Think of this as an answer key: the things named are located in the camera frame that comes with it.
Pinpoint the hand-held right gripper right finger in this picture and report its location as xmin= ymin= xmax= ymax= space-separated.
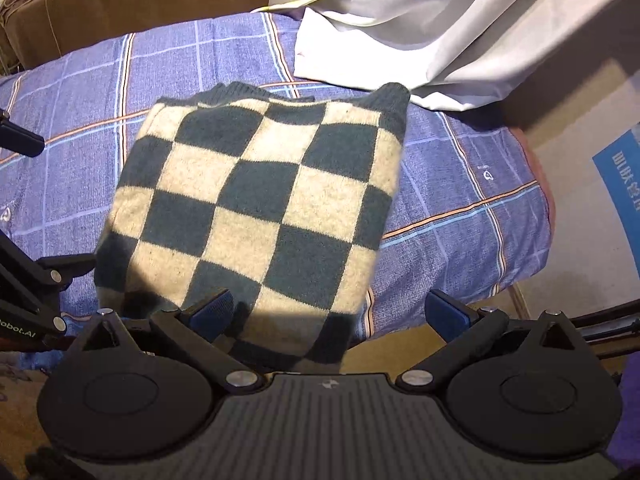
xmin=395 ymin=289 xmax=601 ymax=392

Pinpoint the black metal rod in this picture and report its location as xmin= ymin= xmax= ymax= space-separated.
xmin=570 ymin=300 xmax=640 ymax=362

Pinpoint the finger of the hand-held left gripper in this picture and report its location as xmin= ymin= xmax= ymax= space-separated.
xmin=0 ymin=109 xmax=46 ymax=158
xmin=0 ymin=232 xmax=97 ymax=295

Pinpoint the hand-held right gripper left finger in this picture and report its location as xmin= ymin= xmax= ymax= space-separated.
xmin=80 ymin=287 xmax=267 ymax=394

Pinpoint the brown sofa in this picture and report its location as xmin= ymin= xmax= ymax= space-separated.
xmin=0 ymin=0 xmax=286 ymax=73

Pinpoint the cardboard box with blue label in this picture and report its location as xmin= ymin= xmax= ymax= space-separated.
xmin=520 ymin=60 xmax=640 ymax=321

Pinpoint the green and cream checkered sweater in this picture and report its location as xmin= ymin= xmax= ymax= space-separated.
xmin=94 ymin=81 xmax=412 ymax=376

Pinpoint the blue plaid bed sheet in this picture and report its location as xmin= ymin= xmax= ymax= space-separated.
xmin=0 ymin=12 xmax=558 ymax=356

